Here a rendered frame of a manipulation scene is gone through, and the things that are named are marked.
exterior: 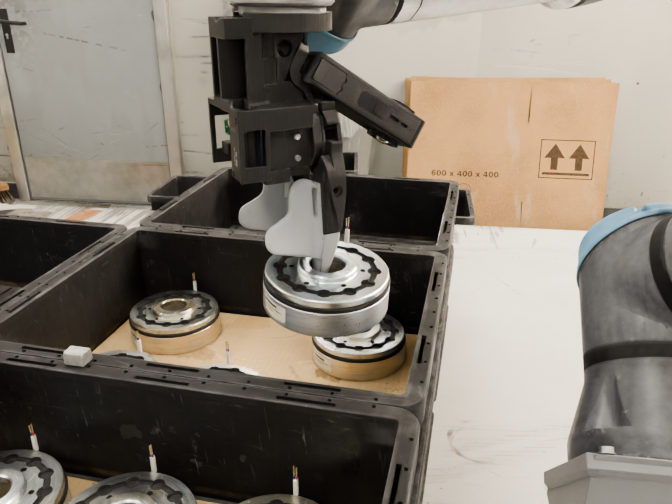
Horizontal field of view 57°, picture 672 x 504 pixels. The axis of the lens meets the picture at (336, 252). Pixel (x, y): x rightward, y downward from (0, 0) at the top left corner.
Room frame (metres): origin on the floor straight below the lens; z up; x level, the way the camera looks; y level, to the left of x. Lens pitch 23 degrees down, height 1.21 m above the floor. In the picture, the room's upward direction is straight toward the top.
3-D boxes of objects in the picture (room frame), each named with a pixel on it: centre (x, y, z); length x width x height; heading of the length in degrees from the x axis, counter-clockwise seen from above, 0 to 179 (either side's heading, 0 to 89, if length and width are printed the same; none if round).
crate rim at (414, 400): (0.56, 0.10, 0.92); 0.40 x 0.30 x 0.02; 77
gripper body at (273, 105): (0.48, 0.05, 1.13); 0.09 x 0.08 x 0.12; 117
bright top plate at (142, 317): (0.65, 0.19, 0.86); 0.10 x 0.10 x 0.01
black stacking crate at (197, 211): (0.85, 0.03, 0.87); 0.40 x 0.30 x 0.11; 77
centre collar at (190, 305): (0.65, 0.19, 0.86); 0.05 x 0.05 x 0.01
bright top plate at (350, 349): (0.60, -0.03, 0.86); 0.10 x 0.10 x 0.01
